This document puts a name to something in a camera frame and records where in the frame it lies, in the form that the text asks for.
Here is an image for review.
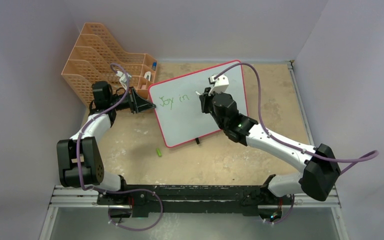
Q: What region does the aluminium base frame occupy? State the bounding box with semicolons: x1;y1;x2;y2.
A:
39;61;350;240

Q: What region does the white stapler in organizer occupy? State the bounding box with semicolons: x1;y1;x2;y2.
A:
143;71;152;81

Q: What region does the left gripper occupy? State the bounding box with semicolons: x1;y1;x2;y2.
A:
108;87;156;114

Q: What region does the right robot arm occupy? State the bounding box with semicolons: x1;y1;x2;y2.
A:
198;87;341;204

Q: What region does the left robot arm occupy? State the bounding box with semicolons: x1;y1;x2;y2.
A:
56;81;156;205

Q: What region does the orange plastic file organizer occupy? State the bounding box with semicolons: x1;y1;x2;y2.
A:
61;22;158;107

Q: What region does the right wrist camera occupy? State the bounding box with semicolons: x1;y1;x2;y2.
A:
208;74;229;96

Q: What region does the pink framed whiteboard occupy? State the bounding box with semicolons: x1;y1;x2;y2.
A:
148;60;239;148

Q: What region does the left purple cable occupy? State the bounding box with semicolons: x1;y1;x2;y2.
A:
76;62;164;232

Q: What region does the green marker cap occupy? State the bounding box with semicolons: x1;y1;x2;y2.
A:
156;148;162;157

